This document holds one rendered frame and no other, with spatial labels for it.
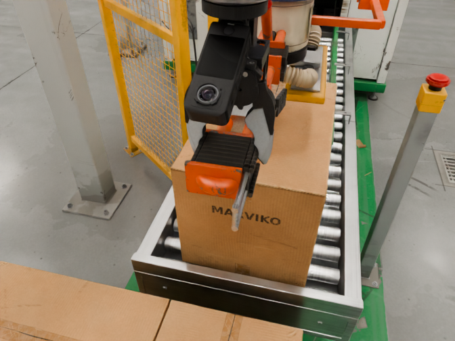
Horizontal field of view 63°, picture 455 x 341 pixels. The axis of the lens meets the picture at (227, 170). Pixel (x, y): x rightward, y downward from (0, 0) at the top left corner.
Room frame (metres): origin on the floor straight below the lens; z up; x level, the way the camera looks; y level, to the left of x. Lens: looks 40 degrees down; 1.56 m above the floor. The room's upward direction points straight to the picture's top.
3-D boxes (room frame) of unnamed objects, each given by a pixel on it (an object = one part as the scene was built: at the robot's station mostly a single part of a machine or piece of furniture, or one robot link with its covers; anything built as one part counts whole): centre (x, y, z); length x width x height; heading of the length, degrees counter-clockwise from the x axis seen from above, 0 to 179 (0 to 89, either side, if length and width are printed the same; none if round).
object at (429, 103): (1.08, -0.66, 0.50); 0.07 x 0.07 x 1.00; 76
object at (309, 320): (0.64, -0.04, 0.48); 0.70 x 0.03 x 0.15; 76
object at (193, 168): (0.40, 0.01, 1.25); 0.08 x 0.07 x 0.05; 167
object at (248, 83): (0.43, -0.01, 1.39); 0.09 x 0.08 x 0.12; 166
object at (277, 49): (0.74, -0.07, 1.24); 0.10 x 0.08 x 0.06; 77
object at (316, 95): (0.96, -0.22, 1.13); 0.34 x 0.10 x 0.05; 167
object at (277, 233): (0.98, -0.12, 0.75); 0.60 x 0.40 x 0.40; 165
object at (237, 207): (0.44, -0.05, 1.25); 0.31 x 0.03 x 0.05; 167
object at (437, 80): (1.08, -0.66, 1.02); 0.07 x 0.07 x 0.04
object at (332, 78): (2.06, -0.66, 0.60); 1.60 x 0.10 x 0.09; 166
